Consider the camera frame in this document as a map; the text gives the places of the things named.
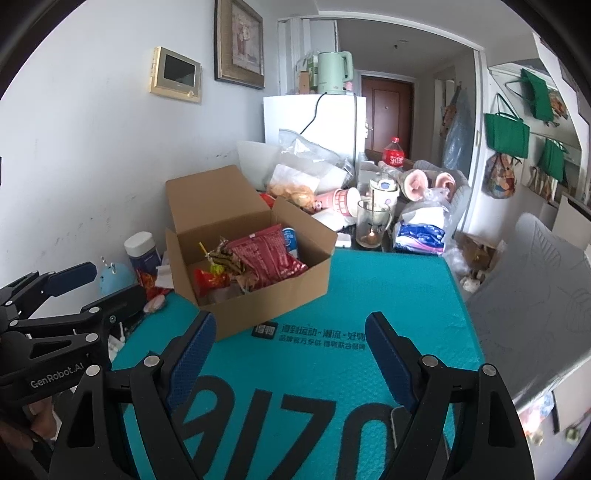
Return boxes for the blue tube snack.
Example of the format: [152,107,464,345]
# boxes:
[283,227,300,259]

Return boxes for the left hand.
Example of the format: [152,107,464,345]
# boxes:
[1,397,61,457]

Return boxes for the light blue round gadget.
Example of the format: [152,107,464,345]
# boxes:
[99,257,136,297]

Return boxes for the black smartphone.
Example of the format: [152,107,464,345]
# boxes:
[390,406,411,449]

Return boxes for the white lid blue canister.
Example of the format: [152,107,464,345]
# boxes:
[123,231,161,277]

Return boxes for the small red candy packet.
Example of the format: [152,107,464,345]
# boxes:
[193,268,230,297]

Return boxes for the yellow green lollipop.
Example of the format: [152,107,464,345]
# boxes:
[198,242,224,275]

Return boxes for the brown cardboard box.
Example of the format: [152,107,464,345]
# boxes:
[165,165,337,340]

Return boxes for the red snack bag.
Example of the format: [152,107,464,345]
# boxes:
[226,224,308,292]

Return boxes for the white blue plastic bag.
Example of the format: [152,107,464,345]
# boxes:
[394,202,450,256]

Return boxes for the glass cup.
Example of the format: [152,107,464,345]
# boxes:
[356,199,393,249]

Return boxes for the clear bag of chips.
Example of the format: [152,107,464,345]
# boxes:
[263,129,353,211]

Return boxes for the green tote bag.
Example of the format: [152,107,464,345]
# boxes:
[484,93,530,159]
[538,138,567,182]

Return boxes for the red cola bottle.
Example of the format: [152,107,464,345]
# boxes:
[382,137,406,168]

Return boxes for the white mini fridge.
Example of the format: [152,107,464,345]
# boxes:
[263,94,366,184]

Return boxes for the framed picture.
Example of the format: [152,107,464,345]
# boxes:
[213,0,264,90]

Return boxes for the green electric kettle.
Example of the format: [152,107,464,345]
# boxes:
[318,51,353,95]

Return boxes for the wall intercom panel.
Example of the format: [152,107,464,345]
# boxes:
[148,46,202,104]

